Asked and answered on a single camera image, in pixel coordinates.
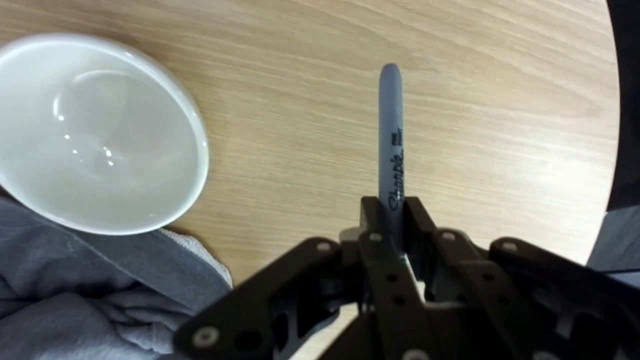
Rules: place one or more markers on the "grey marker with green cap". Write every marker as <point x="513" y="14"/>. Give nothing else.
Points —
<point x="390" y="133"/>

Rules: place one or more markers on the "white ceramic bowl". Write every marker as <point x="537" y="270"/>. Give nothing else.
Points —
<point x="101" y="133"/>

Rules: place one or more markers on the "crumpled grey cloth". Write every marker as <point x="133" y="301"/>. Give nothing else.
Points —
<point x="72" y="292"/>

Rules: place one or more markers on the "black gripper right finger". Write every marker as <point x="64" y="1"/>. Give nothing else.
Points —
<point x="520" y="307"/>

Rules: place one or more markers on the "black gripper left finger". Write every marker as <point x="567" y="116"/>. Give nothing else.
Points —
<point x="281" y="313"/>

